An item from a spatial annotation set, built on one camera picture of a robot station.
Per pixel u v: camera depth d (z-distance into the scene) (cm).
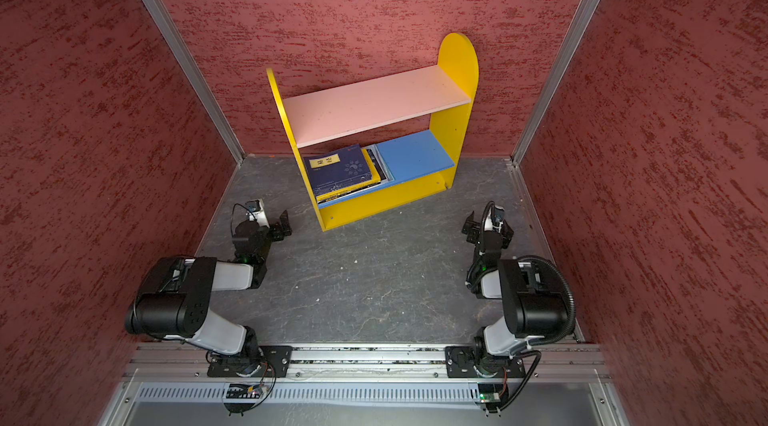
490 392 71
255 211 79
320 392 71
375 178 92
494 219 76
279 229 85
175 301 46
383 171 97
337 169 90
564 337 43
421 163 101
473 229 83
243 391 72
